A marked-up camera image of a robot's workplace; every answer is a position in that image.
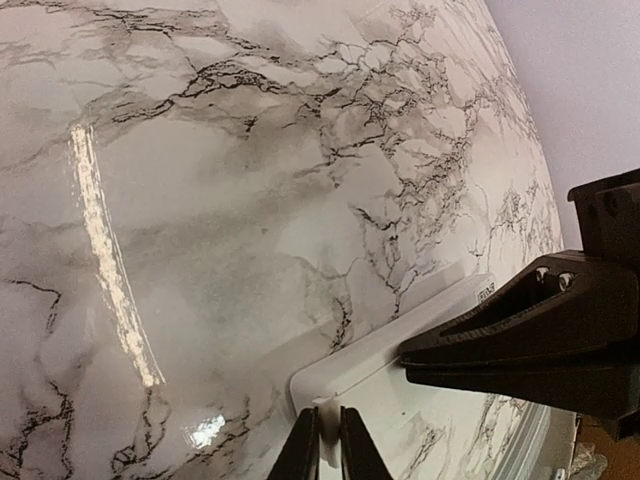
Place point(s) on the white remote control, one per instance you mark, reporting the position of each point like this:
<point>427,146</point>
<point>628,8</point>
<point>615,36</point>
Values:
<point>366,374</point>

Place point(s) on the front aluminium rail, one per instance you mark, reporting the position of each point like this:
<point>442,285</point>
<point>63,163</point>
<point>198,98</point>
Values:
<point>543,446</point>

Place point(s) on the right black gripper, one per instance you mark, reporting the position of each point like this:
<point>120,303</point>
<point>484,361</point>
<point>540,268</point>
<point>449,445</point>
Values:
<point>561,304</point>

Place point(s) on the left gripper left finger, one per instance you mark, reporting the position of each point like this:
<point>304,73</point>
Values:
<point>300,455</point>

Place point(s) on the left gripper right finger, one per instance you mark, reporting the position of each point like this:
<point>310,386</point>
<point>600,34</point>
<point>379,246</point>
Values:
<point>360,458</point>

